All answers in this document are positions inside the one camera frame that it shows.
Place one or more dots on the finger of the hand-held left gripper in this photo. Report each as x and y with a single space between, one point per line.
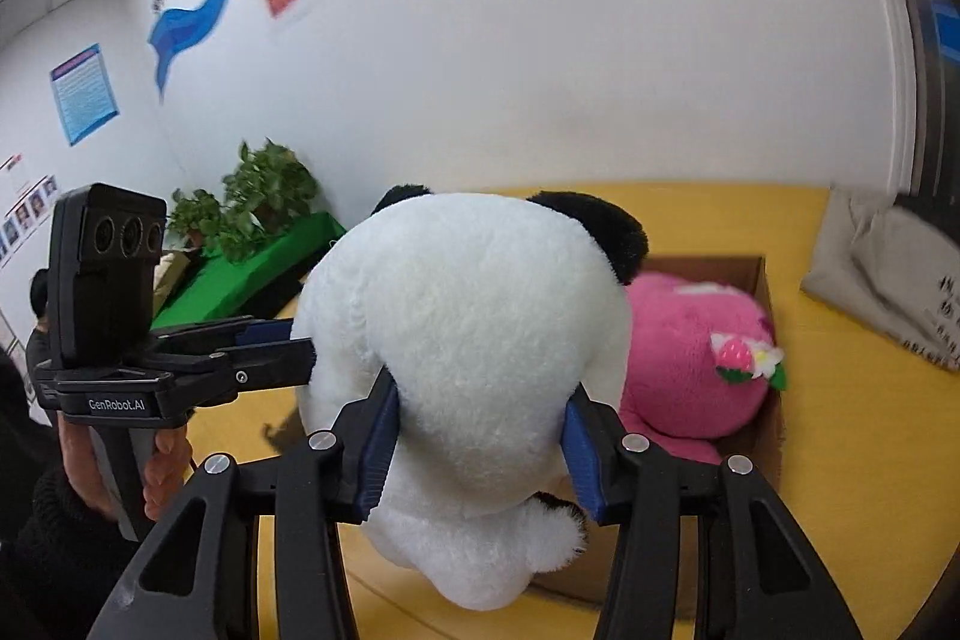
262 332
277 362

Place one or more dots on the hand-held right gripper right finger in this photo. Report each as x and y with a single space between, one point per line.
581 460

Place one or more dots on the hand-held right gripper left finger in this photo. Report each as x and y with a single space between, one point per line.
379 452

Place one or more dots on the white panda plush toy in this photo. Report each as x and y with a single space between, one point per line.
465 325

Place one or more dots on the brown cardboard box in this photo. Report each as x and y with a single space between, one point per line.
757 460

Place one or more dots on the person's left forearm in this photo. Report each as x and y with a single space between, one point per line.
52 550

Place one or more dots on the person's left hand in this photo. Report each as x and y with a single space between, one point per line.
169 471

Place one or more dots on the brown paper bag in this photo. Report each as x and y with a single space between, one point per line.
171 280

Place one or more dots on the photo notice sheet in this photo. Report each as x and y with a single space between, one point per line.
26 209

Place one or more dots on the small green potted plant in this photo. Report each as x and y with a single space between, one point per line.
196 220

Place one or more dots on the pink strawberry plush toy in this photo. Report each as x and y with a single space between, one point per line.
675 362

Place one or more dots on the large green potted plant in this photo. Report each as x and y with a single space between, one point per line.
270 183

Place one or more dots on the grey cloth bag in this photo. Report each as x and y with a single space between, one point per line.
877 265

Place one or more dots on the blue door banner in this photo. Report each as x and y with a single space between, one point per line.
946 36

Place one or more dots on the blue framed wall poster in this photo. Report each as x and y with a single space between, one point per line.
84 94

